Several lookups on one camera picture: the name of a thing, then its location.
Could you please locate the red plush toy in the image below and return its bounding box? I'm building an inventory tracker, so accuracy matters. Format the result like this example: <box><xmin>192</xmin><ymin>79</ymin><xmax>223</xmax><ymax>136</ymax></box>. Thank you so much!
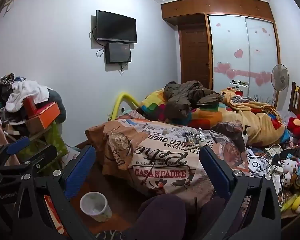
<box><xmin>287</xmin><ymin>114</ymin><xmax>300</xmax><ymax>137</ymax></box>

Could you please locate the red box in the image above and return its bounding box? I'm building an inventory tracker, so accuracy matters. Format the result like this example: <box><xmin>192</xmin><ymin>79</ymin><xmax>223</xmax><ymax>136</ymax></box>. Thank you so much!
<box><xmin>22</xmin><ymin>96</ymin><xmax>38</xmax><ymax>117</ymax></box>

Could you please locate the orange cardboard box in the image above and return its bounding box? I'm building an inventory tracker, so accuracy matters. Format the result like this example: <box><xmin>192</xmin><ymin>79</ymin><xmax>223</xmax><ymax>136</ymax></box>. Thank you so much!
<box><xmin>25</xmin><ymin>102</ymin><xmax>61</xmax><ymax>135</ymax></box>

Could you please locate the white plush toy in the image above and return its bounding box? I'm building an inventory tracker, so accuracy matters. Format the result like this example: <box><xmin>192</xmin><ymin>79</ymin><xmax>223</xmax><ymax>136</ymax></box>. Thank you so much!
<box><xmin>281</xmin><ymin>156</ymin><xmax>300</xmax><ymax>188</ymax></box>

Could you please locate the white plastic cup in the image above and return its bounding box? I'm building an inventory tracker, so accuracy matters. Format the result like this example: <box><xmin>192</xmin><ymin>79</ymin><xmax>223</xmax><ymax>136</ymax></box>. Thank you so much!
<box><xmin>79</xmin><ymin>191</ymin><xmax>113</xmax><ymax>222</ymax></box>

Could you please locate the pile of dark clothes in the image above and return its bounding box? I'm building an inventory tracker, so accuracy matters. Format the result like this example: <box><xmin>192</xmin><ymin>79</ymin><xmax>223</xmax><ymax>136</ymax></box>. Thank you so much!
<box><xmin>0</xmin><ymin>69</ymin><xmax>23</xmax><ymax>130</ymax></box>

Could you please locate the person's leg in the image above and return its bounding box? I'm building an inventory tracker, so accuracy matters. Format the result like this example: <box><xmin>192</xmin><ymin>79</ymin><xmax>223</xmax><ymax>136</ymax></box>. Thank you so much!
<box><xmin>125</xmin><ymin>194</ymin><xmax>187</xmax><ymax>240</ymax></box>

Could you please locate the green patterned bag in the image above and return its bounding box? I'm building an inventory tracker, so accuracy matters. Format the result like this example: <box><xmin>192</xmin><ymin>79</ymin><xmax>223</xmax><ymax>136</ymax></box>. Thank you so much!
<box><xmin>17</xmin><ymin>120</ymin><xmax>68</xmax><ymax>173</ymax></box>

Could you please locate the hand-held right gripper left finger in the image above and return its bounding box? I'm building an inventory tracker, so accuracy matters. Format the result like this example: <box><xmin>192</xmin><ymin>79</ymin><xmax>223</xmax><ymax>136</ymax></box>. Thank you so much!
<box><xmin>12</xmin><ymin>145</ymin><xmax>98</xmax><ymax>240</ymax></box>

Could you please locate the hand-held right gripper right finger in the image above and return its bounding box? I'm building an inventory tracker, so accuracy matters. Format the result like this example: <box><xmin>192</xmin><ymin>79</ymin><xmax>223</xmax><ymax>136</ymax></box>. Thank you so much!
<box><xmin>199</xmin><ymin>145</ymin><xmax>283</xmax><ymax>240</ymax></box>

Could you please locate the dark grey cloth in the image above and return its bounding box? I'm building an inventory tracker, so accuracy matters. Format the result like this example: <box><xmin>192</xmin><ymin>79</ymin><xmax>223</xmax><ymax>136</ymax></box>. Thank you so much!
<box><xmin>49</xmin><ymin>89</ymin><xmax>67</xmax><ymax>122</ymax></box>

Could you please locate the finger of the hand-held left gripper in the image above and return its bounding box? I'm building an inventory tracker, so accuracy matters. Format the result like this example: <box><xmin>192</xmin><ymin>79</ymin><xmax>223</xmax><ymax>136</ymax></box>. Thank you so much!
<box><xmin>22</xmin><ymin>145</ymin><xmax>58</xmax><ymax>167</ymax></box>
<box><xmin>0</xmin><ymin>137</ymin><xmax>31</xmax><ymax>167</ymax></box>

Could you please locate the small black wall monitor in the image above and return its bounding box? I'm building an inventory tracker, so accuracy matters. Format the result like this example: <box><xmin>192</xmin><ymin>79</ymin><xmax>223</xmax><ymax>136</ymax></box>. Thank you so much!
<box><xmin>105</xmin><ymin>42</ymin><xmax>132</xmax><ymax>65</ymax></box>

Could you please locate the yellow foam tube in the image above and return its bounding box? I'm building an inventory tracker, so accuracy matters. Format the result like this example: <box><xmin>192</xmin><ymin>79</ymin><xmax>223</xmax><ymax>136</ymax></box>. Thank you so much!
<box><xmin>112</xmin><ymin>92</ymin><xmax>140</xmax><ymax>120</ymax></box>

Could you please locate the wooden wardrobe with white doors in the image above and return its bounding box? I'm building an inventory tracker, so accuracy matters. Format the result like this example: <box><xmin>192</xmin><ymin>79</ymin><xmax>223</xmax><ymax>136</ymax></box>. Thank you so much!
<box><xmin>161</xmin><ymin>0</ymin><xmax>282</xmax><ymax>105</ymax></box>

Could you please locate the dark patterned cloth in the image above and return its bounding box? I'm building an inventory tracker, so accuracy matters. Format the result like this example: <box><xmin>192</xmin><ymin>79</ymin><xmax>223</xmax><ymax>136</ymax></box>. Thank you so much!
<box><xmin>211</xmin><ymin>121</ymin><xmax>245</xmax><ymax>155</ymax></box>

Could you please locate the tangle of white cables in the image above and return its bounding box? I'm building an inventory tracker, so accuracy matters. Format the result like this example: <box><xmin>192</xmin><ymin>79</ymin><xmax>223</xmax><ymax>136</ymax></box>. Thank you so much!
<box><xmin>247</xmin><ymin>142</ymin><xmax>285</xmax><ymax>180</ymax></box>

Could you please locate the brown wooden door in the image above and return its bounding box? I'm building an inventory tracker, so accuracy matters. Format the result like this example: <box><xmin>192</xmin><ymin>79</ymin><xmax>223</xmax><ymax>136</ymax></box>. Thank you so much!
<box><xmin>179</xmin><ymin>27</ymin><xmax>213</xmax><ymax>90</ymax></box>

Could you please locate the black wall television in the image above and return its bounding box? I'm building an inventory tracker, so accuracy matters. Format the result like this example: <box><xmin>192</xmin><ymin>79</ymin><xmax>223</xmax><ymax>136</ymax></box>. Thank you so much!
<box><xmin>95</xmin><ymin>10</ymin><xmax>137</xmax><ymax>43</ymax></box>

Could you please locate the printed brown blanket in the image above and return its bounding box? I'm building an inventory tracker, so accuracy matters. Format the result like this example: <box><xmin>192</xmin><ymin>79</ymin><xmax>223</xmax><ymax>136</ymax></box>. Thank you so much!
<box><xmin>85</xmin><ymin>110</ymin><xmax>248</xmax><ymax>200</ymax></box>

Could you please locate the brown padded jacket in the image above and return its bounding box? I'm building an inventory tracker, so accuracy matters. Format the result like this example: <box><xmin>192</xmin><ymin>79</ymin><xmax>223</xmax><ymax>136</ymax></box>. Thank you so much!
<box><xmin>163</xmin><ymin>80</ymin><xmax>223</xmax><ymax>118</ymax></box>

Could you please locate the white cloth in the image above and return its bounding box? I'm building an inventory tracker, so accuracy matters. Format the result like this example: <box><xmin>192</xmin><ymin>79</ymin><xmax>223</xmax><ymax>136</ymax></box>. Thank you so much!
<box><xmin>5</xmin><ymin>80</ymin><xmax>53</xmax><ymax>113</ymax></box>

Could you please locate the yellow plush toy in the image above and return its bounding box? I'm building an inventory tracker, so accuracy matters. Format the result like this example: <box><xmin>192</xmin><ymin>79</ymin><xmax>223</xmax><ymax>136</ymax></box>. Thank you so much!
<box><xmin>280</xmin><ymin>182</ymin><xmax>300</xmax><ymax>213</ymax></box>

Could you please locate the white standing fan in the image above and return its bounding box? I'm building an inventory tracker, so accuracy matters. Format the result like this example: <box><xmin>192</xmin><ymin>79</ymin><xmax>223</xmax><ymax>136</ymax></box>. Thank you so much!
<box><xmin>271</xmin><ymin>64</ymin><xmax>290</xmax><ymax>108</ymax></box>

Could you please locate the white pump bottle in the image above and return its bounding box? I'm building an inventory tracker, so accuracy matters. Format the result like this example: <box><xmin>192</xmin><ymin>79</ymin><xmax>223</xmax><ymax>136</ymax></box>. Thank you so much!
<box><xmin>241</xmin><ymin>125</ymin><xmax>251</xmax><ymax>147</ymax></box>

